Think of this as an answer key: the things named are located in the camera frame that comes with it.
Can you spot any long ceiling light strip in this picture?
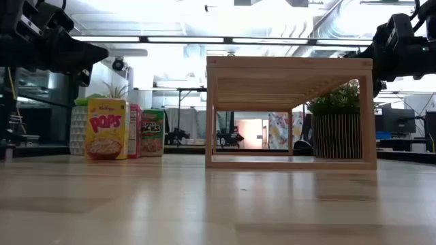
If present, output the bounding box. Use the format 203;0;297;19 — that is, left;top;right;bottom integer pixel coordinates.
71;35;374;47

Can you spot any dark glass partition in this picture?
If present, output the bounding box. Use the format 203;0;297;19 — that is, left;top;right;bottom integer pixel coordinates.
0;66;83;157

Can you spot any succulent in white triangle-pattern pot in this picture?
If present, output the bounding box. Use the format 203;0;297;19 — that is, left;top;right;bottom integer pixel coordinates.
69;80;130;156

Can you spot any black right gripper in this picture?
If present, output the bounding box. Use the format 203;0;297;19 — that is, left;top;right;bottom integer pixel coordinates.
343;13;436;98

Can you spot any leafy plant in striped pot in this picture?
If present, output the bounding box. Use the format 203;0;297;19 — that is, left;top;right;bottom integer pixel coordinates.
306;79;364;160

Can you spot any green Apple Jacks cereal box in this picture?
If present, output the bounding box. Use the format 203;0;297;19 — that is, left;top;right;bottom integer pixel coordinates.
140;108;166;157

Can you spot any wooden slatted shelf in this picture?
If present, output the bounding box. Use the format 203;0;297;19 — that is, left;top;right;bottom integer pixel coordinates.
205;56;378;171

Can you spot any black-framed background table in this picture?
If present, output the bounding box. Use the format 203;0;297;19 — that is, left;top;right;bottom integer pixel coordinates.
153;86;208;147

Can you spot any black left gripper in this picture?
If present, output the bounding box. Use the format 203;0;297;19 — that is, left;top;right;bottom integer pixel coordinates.
0;29;110;88

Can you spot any hanging yellow cable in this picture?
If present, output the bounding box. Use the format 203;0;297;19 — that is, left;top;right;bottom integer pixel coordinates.
6;66;27;134

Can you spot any grey draped cloth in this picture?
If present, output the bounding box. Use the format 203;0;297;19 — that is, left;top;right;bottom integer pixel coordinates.
166;108;207;141

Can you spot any yellow Corn Pops cereal box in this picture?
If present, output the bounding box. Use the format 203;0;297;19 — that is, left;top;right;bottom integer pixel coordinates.
84;97;131;161

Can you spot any black computer monitor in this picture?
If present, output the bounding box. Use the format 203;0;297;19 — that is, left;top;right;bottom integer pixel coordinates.
381;107;417;134
424;110;436;153

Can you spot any red Froot Loops cereal box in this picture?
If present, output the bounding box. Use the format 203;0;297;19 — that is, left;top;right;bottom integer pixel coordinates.
127;103;143;159

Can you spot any small grey box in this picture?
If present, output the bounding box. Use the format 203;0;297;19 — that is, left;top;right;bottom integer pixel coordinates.
16;134;40;144

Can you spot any floral patterned cloth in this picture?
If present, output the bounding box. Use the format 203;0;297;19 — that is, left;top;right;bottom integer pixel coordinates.
268;111;304;150

